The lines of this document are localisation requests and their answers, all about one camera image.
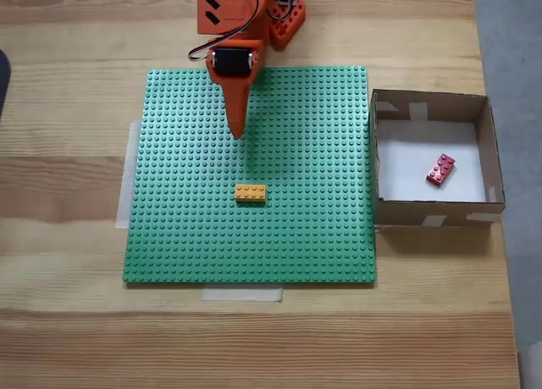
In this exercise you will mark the open cardboard box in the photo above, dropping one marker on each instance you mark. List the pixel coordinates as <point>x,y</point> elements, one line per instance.
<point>402,215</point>

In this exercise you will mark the narrow masking tape strip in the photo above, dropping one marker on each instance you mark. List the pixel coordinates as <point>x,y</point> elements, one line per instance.
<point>241,295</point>

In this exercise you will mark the wide masking tape strip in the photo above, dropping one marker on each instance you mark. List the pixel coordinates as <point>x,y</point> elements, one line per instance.
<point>127,173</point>

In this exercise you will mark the green lego baseplate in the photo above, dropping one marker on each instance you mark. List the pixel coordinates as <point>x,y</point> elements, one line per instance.
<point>190,236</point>

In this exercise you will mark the yellow-orange lego block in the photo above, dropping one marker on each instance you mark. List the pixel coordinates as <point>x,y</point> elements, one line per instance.
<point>250,194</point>

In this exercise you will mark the black rounded device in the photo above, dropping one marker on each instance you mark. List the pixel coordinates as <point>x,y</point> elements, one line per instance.
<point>3,79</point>

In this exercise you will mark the red lego block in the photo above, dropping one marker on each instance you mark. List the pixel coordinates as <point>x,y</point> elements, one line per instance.
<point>441,170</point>

